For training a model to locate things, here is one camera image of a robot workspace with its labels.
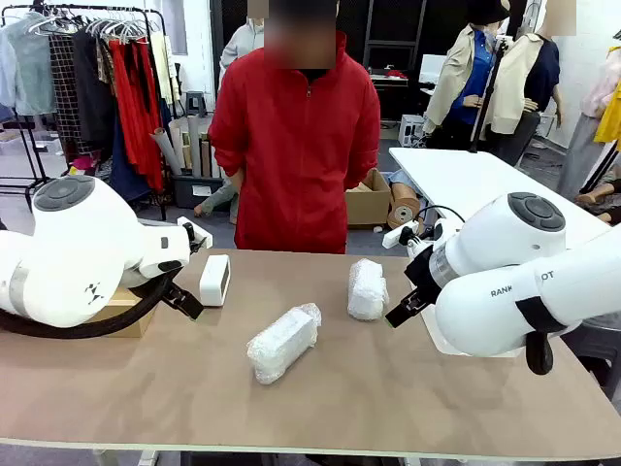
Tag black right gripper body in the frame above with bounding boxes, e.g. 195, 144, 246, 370
404, 245, 445, 298

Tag white unwrapped clock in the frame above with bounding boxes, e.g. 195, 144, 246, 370
199, 253, 232, 308

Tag squat bubble-wrapped clock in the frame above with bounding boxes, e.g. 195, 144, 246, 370
346, 258, 391, 322

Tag long bubble-wrapped clock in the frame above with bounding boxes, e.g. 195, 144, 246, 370
245, 303, 323, 385

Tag clear plastic container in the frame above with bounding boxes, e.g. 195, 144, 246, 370
419, 305, 528, 359

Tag open cardboard box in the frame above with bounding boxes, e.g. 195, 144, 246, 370
91, 285, 157, 339

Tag brown cardboard spool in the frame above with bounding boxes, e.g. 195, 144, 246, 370
386, 183, 424, 232

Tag cardboard box on floor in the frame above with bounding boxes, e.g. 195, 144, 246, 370
344, 168, 393, 230

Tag lying mannequin blue top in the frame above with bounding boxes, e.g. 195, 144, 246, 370
387, 168, 431, 205

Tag black storage bin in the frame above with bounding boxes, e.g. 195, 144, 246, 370
172, 173, 227, 210

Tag white background table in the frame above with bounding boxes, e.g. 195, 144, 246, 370
388, 147, 621, 253

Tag lying mannequin in grey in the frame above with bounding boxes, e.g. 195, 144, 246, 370
193, 177, 242, 225

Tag slanted grey tube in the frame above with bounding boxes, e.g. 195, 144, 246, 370
149, 128, 183, 176

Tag white computer case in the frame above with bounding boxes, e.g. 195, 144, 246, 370
397, 114, 427, 149

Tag upright grey roll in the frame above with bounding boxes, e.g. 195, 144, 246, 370
187, 115, 203, 177

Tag white paper roll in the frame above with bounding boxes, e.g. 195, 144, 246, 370
168, 119, 189, 171

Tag person in red jacket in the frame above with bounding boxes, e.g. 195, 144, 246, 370
208, 0, 382, 255

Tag red hanging dress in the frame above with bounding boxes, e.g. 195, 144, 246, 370
109, 38, 165, 191

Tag black tripod pole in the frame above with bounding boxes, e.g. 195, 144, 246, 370
468, 36, 510, 154

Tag lying mannequin legs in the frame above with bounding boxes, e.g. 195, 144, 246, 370
574, 177, 621, 224

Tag grey step stool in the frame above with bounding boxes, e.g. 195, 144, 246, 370
185, 90, 208, 118

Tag mannequin with beige jacket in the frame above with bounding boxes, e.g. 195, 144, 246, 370
422, 0, 510, 151

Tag black plastic stool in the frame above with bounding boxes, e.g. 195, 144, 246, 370
562, 315, 621, 402

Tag mannequin with navy shirt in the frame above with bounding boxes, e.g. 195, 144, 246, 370
489, 0, 565, 167

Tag black hanging garment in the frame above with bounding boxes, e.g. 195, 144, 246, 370
72, 28, 116, 143

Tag black clothes rack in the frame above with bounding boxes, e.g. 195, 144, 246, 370
0, 3, 170, 222

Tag cream hanging garment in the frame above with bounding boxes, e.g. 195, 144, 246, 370
147, 31, 177, 106

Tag mannequin with yellow garment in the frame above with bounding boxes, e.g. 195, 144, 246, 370
555, 46, 621, 200

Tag checkered dress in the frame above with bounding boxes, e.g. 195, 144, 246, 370
48, 32, 82, 147

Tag person in grey hoodie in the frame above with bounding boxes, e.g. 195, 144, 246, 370
218, 17, 266, 93

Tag light blue denim jacket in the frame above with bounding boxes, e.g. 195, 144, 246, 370
0, 13, 57, 117

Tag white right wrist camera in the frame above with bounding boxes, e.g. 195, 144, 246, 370
381, 220, 421, 250

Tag black left arm hose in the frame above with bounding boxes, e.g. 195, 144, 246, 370
0, 271, 177, 340

